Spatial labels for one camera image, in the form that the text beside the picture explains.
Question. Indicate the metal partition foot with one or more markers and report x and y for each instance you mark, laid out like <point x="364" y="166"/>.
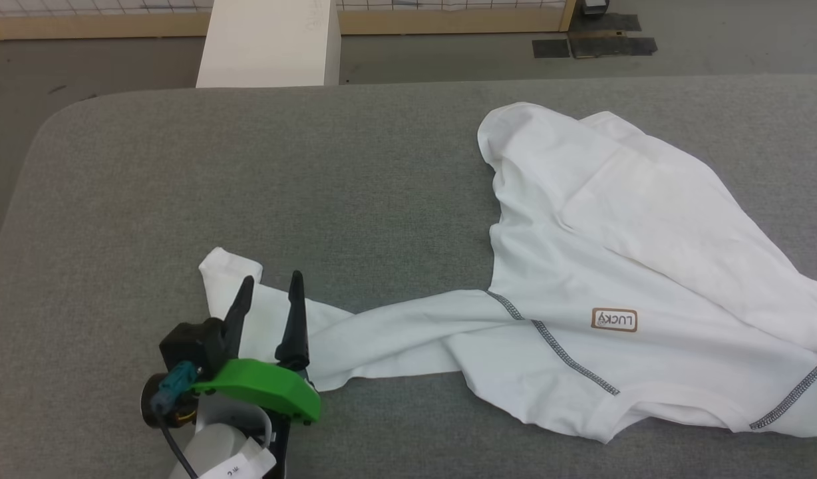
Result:
<point x="593" y="6"/>

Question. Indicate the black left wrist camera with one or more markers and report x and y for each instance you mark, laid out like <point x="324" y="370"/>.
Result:
<point x="189" y="342"/>

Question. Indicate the large dark floor plate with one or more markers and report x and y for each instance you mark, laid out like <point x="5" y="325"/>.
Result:
<point x="608" y="40"/>

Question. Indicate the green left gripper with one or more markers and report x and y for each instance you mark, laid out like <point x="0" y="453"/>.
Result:
<point x="269" y="386"/>

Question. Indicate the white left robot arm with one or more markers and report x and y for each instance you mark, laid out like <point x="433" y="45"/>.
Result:
<point x="215" y="442"/>

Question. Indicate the white long-sleeve shirt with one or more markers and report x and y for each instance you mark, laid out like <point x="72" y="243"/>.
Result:
<point x="648" y="253"/>

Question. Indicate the white rectangular box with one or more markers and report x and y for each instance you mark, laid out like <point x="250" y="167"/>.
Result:
<point x="269" y="43"/>

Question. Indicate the small black floor patch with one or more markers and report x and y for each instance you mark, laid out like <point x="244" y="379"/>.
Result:
<point x="550" y="48"/>

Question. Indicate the grey fabric sofa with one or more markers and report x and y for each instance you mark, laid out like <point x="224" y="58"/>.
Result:
<point x="282" y="186"/>

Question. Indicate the lemon print partition screen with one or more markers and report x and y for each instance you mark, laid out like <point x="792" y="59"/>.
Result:
<point x="82" y="23"/>

